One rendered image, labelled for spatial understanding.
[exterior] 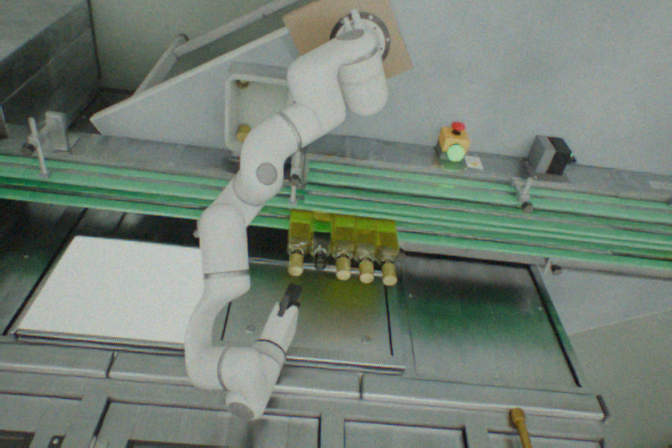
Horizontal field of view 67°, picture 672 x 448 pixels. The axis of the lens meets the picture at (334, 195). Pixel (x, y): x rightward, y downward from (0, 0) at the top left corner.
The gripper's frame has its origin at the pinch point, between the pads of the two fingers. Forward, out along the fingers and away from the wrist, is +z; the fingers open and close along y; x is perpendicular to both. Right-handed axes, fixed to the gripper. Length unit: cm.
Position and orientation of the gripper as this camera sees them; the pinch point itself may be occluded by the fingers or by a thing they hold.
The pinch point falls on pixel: (292, 299)
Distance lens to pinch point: 118.7
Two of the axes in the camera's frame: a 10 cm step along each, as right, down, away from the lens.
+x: -9.6, -2.6, 1.4
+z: 2.6, -5.5, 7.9
